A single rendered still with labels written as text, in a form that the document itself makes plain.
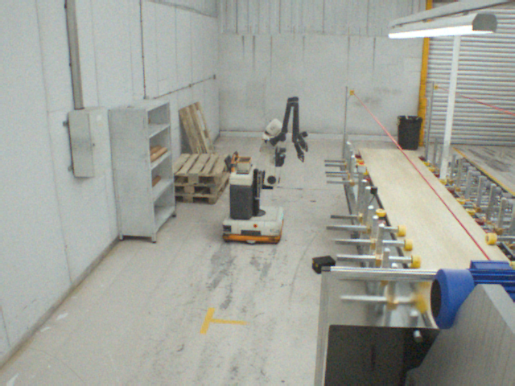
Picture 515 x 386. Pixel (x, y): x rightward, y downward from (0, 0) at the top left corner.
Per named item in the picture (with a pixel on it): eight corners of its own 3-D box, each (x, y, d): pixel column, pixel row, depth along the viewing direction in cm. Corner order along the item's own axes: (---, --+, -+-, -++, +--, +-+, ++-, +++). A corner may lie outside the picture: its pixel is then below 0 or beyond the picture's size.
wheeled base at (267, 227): (221, 241, 535) (220, 220, 527) (230, 221, 595) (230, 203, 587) (280, 244, 528) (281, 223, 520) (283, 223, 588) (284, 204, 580)
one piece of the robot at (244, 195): (228, 229, 534) (227, 158, 508) (236, 212, 586) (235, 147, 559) (257, 230, 531) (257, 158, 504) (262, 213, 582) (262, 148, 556)
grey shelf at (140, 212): (119, 240, 541) (107, 108, 492) (144, 214, 625) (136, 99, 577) (155, 243, 536) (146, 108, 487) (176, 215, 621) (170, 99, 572)
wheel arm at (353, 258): (336, 260, 287) (337, 256, 286) (336, 258, 290) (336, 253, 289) (417, 264, 282) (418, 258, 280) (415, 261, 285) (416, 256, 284)
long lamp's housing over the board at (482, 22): (471, 30, 202) (472, 13, 200) (388, 37, 429) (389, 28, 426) (496, 32, 201) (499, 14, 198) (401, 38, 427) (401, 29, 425)
